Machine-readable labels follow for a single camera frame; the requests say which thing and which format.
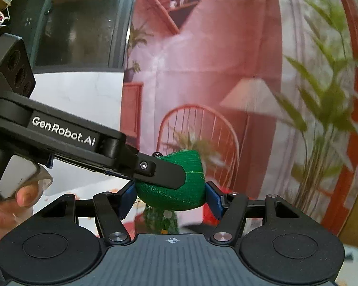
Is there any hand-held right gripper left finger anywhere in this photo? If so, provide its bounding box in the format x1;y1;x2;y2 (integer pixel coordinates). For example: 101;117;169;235
39;182;137;243

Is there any green dotted plush toy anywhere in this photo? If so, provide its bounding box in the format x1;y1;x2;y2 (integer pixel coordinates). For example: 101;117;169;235
134;205;179;233

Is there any person's left hand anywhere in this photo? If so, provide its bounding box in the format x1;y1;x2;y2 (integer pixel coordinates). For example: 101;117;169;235
0;182;44;263

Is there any green knitted soft toy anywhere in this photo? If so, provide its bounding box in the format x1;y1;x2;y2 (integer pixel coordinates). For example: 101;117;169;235
135;150;207;212

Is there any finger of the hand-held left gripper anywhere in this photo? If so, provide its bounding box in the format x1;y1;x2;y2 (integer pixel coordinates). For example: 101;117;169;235
133;151;186;190

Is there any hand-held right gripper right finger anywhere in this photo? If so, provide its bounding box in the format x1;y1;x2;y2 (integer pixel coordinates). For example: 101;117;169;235
205;181;305;243

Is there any dark glass window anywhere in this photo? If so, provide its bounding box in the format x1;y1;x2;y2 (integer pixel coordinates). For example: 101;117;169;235
27;0;138;72

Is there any printed room scene backdrop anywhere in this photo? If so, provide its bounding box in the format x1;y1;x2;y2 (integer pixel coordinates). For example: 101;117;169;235
122;0;358;236

